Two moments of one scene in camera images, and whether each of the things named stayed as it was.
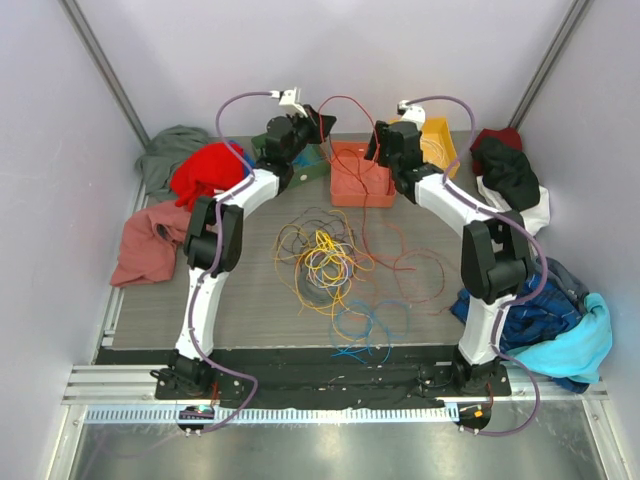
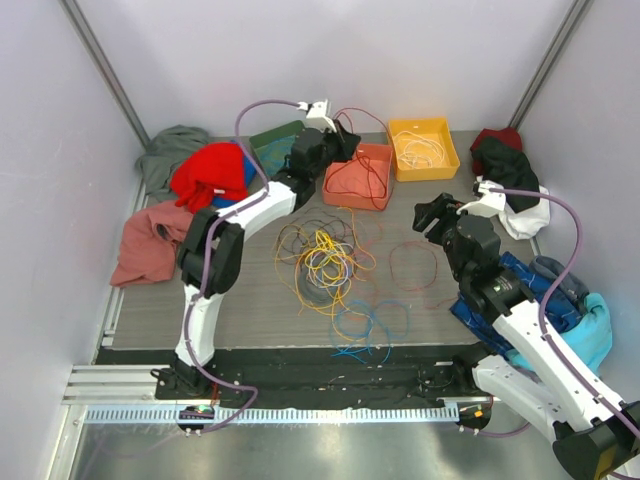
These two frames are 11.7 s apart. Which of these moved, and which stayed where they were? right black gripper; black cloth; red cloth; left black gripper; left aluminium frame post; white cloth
Moved: left black gripper; right black gripper
Stayed: black cloth; left aluminium frame post; white cloth; red cloth
